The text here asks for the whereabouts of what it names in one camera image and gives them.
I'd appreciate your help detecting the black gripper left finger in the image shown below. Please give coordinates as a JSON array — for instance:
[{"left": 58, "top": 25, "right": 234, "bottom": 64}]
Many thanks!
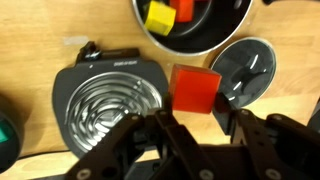
[{"left": 64, "top": 92, "right": 218, "bottom": 180}]

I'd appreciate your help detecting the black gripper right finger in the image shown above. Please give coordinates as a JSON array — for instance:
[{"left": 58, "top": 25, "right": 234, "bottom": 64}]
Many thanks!
[{"left": 212, "top": 92, "right": 320, "bottom": 180}]

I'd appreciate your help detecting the large red cube block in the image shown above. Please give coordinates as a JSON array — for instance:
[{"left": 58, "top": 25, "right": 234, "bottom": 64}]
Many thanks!
[{"left": 167, "top": 63, "right": 223, "bottom": 115}]

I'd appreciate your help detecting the black cooking pot with handle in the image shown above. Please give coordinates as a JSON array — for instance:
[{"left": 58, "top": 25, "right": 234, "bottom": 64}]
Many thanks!
[{"left": 131, "top": 0, "right": 280, "bottom": 57}]

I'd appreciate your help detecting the yellow wooden block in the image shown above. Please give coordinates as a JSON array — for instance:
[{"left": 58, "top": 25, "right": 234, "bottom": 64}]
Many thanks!
[{"left": 143, "top": 0, "right": 177, "bottom": 37}]

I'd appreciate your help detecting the small red cube block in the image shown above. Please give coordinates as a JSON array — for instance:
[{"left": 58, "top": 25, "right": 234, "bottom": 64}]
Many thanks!
[{"left": 168, "top": 0, "right": 195, "bottom": 24}]

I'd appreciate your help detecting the glass pot lid black knob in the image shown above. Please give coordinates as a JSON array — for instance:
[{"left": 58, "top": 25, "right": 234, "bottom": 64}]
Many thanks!
[{"left": 209, "top": 36, "right": 278, "bottom": 110}]

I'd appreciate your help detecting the black round bowl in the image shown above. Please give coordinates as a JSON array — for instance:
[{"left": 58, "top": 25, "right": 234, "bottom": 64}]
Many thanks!
[{"left": 0, "top": 94, "right": 25, "bottom": 175}]

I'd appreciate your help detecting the black electric hot plate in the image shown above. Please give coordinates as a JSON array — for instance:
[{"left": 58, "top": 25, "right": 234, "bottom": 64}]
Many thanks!
[{"left": 51, "top": 40, "right": 170, "bottom": 160}]

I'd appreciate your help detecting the black power cable with plug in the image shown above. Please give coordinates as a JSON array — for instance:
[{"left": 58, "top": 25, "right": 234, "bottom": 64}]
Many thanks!
[{"left": 15, "top": 147, "right": 73, "bottom": 162}]

